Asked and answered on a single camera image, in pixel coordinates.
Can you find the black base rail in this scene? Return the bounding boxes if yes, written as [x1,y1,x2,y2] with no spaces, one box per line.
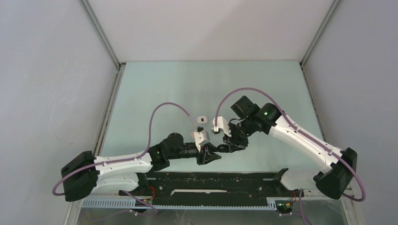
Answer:
[130,169,303,206]

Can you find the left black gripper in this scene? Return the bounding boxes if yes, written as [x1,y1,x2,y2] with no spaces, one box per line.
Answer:
[168,142,221,165]

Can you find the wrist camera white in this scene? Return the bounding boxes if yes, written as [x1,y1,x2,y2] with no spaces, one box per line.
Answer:
[211,116,232,137]
[191,127,210,152]

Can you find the grey cable duct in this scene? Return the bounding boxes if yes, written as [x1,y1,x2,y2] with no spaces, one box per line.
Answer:
[81,198,276,210]

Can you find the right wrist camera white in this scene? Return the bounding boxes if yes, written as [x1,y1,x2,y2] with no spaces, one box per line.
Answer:
[211,116,232,137]

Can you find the white earbud case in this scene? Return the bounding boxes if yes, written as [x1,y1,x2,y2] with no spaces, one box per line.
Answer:
[197,115,208,124]

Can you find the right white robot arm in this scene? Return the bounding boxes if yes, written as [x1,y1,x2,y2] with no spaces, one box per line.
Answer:
[212,96,358,200]

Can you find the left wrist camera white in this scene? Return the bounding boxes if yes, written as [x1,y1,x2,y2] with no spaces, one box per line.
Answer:
[191,127,210,152]

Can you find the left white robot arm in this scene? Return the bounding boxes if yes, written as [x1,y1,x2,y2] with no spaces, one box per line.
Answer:
[61,133,228,202]

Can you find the purple cable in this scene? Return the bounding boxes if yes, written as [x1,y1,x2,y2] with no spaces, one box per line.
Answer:
[214,87,367,203]
[52,102,199,196]

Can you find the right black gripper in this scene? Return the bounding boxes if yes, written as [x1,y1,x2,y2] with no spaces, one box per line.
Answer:
[223,117,255,152]

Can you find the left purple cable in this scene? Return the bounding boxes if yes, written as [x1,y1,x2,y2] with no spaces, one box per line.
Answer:
[52,102,199,196]

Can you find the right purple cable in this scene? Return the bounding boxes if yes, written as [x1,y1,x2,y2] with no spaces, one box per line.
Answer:
[214,87,367,203]

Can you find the black earbud case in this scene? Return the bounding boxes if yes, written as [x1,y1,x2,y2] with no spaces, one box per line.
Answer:
[217,144,229,153]

